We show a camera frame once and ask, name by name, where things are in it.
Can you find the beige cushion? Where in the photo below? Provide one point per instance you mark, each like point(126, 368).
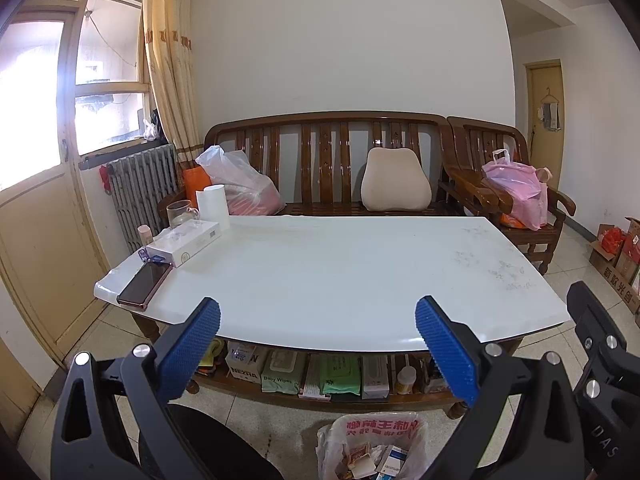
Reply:
point(395, 180)

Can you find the clear glass mug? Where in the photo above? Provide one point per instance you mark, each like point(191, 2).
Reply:
point(180, 213)

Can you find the white paper towel roll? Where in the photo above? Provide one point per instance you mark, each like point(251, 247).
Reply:
point(212, 207)

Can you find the clothes hanger with cloth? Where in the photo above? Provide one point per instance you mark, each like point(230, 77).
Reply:
point(550, 111)

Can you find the red cloth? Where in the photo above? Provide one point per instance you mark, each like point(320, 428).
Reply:
point(105, 178)

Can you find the white bottle yellow base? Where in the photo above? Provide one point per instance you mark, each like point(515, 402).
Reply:
point(405, 381)

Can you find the white translucent plastic bag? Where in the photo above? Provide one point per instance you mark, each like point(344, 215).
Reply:
point(240, 185)

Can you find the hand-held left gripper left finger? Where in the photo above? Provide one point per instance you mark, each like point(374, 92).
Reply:
point(192, 347)

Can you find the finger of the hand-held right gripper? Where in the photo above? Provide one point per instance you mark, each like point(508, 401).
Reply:
point(595, 320)

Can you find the small white plastic bag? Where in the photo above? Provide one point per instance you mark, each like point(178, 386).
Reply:
point(149, 131)

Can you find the white printed box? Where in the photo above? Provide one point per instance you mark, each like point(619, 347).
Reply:
point(245, 362)

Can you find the pile of cardboard boxes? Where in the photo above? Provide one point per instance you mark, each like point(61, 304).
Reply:
point(612, 272)

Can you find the long white box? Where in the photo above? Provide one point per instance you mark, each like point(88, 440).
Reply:
point(185, 242)

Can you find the yellow framed window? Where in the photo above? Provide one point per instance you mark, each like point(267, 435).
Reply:
point(75, 85)

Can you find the person's dark trousers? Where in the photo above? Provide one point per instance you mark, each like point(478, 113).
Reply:
point(210, 445)

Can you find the small blue and white packet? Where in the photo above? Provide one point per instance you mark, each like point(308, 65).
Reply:
point(155, 258)

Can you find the small beige bottle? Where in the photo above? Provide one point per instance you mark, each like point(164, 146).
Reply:
point(145, 236)

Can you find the wooden armchair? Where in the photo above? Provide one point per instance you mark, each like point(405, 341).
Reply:
point(470, 187)

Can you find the orange packet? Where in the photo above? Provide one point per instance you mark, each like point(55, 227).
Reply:
point(510, 221)

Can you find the green wipes packet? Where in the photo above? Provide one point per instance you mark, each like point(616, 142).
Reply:
point(342, 375)

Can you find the small white and blue box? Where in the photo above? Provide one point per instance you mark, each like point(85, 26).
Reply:
point(392, 460)

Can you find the red plastic bag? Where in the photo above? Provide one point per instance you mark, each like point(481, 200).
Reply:
point(612, 240)

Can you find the beige patterned curtain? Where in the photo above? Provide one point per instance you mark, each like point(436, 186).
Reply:
point(167, 60)

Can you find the wooden coffee table white top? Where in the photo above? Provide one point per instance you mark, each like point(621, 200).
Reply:
point(150, 327)

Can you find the red printed white bin bag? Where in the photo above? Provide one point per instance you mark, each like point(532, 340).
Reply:
point(380, 425)

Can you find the flat white and red box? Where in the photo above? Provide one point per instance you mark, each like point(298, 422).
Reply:
point(312, 377)

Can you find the wooden slatted sofa bench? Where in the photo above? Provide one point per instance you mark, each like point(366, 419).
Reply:
point(325, 119)

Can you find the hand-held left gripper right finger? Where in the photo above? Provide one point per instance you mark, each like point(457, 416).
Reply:
point(445, 350)

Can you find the clear storage container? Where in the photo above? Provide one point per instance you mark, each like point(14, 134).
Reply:
point(430, 377)

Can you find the pink plastic bag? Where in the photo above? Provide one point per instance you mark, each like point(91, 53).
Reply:
point(515, 195)

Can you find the grey cast iron radiator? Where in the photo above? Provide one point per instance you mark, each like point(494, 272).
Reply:
point(145, 185)

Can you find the yellow door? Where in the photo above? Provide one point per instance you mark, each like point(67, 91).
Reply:
point(545, 160)

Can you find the dark smartphone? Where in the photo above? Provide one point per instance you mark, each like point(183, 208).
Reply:
point(145, 285)

